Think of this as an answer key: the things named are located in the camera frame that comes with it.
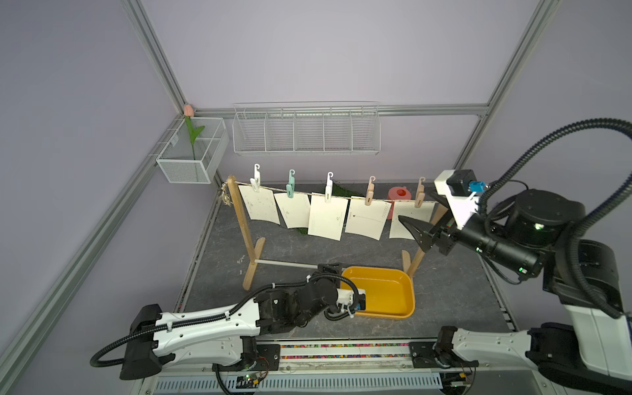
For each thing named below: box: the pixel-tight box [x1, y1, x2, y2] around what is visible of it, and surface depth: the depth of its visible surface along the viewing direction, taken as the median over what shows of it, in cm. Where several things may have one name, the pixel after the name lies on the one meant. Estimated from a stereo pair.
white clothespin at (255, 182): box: [250, 162, 261, 193], surface depth 60 cm
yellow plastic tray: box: [340, 265, 416, 319], surface depth 88 cm
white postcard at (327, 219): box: [307, 192, 349, 242], surface depth 64 cm
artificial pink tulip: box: [183, 104, 206, 161], surface depth 92 cm
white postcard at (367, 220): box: [344, 195, 393, 242], surface depth 64 cm
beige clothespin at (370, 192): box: [364, 175, 377, 206], surface depth 58 cm
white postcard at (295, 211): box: [273, 192, 311, 229], surface depth 63 cm
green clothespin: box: [286, 168, 296, 199], surface depth 60 cm
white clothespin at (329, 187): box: [324, 171, 335, 204], surface depth 60 cm
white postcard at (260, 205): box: [237, 185, 281, 225], surface depth 67 cm
